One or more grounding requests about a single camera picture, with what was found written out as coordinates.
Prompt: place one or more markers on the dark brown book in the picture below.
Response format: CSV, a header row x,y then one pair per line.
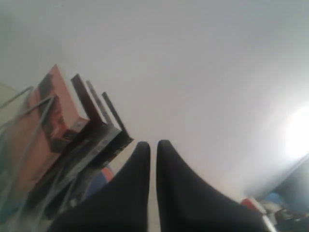
x,y
77,155

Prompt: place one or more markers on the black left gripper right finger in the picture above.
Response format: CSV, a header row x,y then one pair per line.
x,y
187,203

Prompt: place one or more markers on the white wire book rack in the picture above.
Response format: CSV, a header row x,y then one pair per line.
x,y
29,146

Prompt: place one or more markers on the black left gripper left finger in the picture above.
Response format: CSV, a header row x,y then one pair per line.
x,y
120,206

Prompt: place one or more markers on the pink red book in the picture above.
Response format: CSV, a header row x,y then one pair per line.
x,y
57,81

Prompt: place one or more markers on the black book white characters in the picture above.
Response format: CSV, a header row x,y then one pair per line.
x,y
117,144

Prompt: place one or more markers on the grey white book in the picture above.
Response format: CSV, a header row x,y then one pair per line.
x,y
78,188

